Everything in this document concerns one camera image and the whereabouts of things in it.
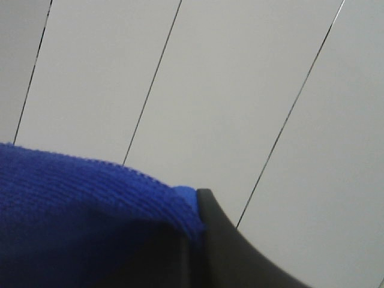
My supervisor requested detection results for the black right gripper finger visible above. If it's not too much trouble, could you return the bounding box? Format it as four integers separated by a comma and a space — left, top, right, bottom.
197, 188, 308, 287

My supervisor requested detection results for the blue microfibre towel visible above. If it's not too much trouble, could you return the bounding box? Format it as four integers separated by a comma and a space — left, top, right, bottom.
1, 143, 205, 287

